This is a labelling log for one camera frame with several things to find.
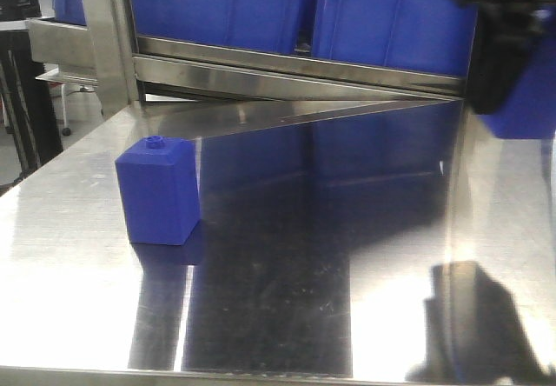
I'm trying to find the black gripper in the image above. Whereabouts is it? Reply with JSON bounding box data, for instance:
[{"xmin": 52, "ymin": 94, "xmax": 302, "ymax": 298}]
[{"xmin": 453, "ymin": 0, "xmax": 555, "ymax": 115}]

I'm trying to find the blue bottle with cap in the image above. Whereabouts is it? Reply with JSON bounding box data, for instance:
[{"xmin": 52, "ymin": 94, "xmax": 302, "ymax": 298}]
[{"xmin": 477, "ymin": 5, "xmax": 555, "ymax": 139}]

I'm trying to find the blue bottle without cap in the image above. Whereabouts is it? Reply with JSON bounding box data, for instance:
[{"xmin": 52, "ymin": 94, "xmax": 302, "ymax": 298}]
[{"xmin": 115, "ymin": 136, "xmax": 201, "ymax": 246}]

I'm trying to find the stainless steel shelf rack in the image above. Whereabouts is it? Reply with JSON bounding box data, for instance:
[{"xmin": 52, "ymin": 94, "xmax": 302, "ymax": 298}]
[{"xmin": 27, "ymin": 0, "xmax": 467, "ymax": 116}]

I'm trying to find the blue plastic bin right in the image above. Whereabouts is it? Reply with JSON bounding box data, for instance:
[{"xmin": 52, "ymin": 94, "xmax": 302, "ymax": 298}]
[{"xmin": 311, "ymin": 0, "xmax": 476, "ymax": 77}]

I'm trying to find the blue plastic bin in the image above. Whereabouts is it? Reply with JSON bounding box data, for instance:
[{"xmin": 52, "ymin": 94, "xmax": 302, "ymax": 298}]
[
  {"xmin": 311, "ymin": 0, "xmax": 476, "ymax": 77},
  {"xmin": 131, "ymin": 0, "xmax": 305, "ymax": 54}
]

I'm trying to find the blue plastic bin left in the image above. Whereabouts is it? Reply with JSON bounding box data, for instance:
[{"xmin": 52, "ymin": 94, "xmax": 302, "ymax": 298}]
[{"xmin": 131, "ymin": 0, "xmax": 305, "ymax": 54}]

